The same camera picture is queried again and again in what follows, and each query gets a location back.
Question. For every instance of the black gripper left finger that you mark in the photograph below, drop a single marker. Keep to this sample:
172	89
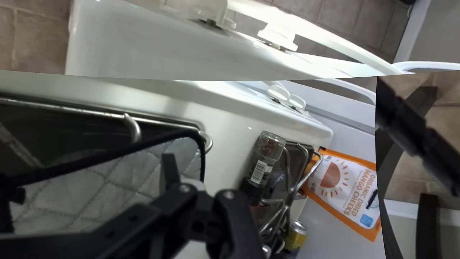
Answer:
110	228

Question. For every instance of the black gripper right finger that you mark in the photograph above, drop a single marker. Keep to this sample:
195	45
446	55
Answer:
235	225

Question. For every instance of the white gas stove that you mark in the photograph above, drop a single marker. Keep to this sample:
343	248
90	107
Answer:
225	115

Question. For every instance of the white stove knob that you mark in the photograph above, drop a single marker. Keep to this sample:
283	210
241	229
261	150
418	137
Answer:
281	91
297	101

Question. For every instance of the glass spice grinder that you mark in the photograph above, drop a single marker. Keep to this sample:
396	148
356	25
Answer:
267	153

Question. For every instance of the orange dried mango bag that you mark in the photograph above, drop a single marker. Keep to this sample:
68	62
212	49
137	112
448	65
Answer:
343	187

